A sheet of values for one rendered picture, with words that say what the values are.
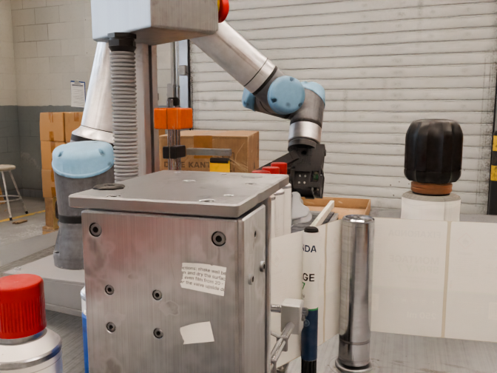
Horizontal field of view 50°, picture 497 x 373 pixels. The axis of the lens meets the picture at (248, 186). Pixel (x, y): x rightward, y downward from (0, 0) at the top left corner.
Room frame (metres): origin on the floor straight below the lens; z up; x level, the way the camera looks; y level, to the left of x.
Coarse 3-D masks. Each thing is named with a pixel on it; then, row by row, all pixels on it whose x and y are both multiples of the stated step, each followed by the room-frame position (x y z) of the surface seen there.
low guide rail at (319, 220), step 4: (328, 204) 1.51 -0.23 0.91; (332, 204) 1.54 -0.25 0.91; (324, 208) 1.46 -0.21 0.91; (328, 208) 1.47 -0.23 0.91; (332, 208) 1.54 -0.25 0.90; (320, 212) 1.40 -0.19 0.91; (324, 212) 1.40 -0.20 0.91; (328, 212) 1.47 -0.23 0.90; (320, 216) 1.35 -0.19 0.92; (324, 216) 1.39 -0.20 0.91; (316, 220) 1.30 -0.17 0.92; (320, 220) 1.32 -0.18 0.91; (324, 220) 1.39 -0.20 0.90; (312, 224) 1.25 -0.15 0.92; (316, 224) 1.26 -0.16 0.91; (320, 224) 1.33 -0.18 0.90
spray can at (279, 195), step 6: (264, 168) 0.97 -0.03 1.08; (270, 168) 0.97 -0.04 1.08; (276, 168) 0.97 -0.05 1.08; (276, 192) 0.96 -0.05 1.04; (282, 192) 0.97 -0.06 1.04; (276, 198) 0.96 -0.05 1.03; (282, 198) 0.97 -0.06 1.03; (276, 204) 0.96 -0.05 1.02; (282, 204) 0.97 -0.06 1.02; (276, 210) 0.96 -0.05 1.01; (282, 210) 0.97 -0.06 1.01; (276, 216) 0.96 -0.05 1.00; (282, 216) 0.97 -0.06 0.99; (276, 222) 0.96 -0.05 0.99; (282, 222) 0.97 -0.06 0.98; (276, 228) 0.96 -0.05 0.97; (282, 228) 0.97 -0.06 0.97; (276, 234) 0.96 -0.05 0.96; (282, 234) 0.97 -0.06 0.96
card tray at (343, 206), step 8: (304, 200) 1.93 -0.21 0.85; (312, 200) 1.92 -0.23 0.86; (320, 200) 1.91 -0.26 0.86; (328, 200) 1.90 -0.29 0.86; (336, 200) 1.90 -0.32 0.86; (344, 200) 1.89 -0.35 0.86; (352, 200) 1.88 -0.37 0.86; (360, 200) 1.87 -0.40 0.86; (368, 200) 1.86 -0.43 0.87; (312, 208) 1.88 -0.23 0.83; (320, 208) 1.88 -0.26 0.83; (336, 208) 1.88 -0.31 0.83; (344, 208) 1.88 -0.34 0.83; (352, 208) 1.88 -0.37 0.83; (360, 208) 1.87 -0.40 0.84; (368, 208) 1.76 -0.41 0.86
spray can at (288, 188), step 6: (276, 162) 1.07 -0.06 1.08; (282, 162) 1.07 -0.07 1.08; (282, 168) 1.04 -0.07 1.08; (282, 174) 1.04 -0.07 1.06; (288, 186) 1.04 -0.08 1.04; (288, 192) 1.04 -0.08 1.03; (288, 198) 1.04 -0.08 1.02; (288, 204) 1.04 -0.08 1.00; (288, 210) 1.04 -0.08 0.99; (288, 216) 1.04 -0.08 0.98; (288, 222) 1.04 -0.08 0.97; (288, 228) 1.04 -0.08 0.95
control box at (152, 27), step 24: (96, 0) 0.74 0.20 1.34; (120, 0) 0.68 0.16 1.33; (144, 0) 0.63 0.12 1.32; (168, 0) 0.64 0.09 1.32; (192, 0) 0.66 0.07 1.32; (216, 0) 0.69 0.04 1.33; (96, 24) 0.74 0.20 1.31; (120, 24) 0.69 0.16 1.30; (144, 24) 0.64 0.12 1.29; (168, 24) 0.64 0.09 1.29; (192, 24) 0.66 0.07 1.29; (216, 24) 0.69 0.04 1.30
